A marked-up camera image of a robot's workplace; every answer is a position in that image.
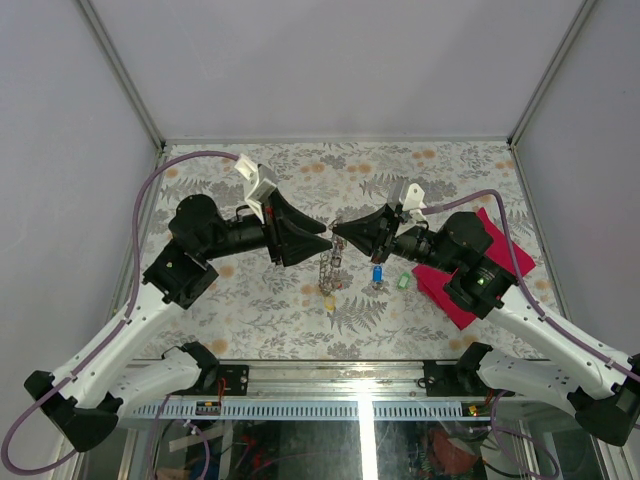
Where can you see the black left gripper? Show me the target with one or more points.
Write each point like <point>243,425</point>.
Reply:
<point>291,243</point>

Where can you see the large keyring with many rings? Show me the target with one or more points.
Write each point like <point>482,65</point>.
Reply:
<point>329,279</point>

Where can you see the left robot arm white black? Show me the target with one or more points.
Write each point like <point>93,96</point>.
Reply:
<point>88,396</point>

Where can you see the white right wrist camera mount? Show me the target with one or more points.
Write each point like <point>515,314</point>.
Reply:
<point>409,198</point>

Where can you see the blue key tag with key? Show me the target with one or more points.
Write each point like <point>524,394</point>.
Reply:
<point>377,282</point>

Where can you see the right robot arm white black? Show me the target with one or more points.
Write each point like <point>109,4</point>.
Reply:
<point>594,383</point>

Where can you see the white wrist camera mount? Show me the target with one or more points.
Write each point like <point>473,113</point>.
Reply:
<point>259,183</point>
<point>409,198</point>

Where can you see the white slotted cable duct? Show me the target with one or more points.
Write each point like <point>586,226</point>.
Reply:
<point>238,409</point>

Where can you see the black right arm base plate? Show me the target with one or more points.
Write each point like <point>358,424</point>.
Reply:
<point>441,380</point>

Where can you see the red folded cloth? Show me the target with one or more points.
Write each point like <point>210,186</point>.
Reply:
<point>465,294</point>

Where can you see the green key tag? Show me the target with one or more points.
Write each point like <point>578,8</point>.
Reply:
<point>403,281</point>

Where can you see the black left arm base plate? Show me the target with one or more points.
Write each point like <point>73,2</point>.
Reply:
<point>232,380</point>

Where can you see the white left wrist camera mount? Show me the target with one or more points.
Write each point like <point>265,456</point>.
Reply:
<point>259,183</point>

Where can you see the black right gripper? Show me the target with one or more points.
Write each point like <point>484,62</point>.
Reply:
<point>374,232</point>

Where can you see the aluminium front rail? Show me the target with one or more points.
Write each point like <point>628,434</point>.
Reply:
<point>339,380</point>

